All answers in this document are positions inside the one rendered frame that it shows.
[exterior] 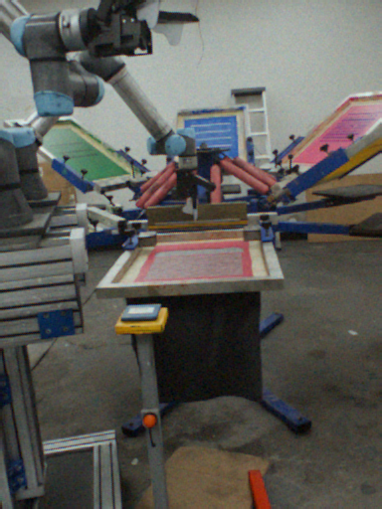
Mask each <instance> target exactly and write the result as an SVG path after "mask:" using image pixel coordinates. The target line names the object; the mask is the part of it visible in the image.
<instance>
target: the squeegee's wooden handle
mask: <svg viewBox="0 0 382 509"><path fill-rule="evenodd" d="M186 205H187V204H186ZM186 205H168V206H150V207H147V209H146V214H147V225H148V226H155V223H169V222H188V221H194V218H193V215H190V214H186V213H183V207H185V206H186ZM227 219H240V221H247V220H248V211H247V201H240V202H223V203H205V204H198V219H196V221H207V220H227Z"/></svg>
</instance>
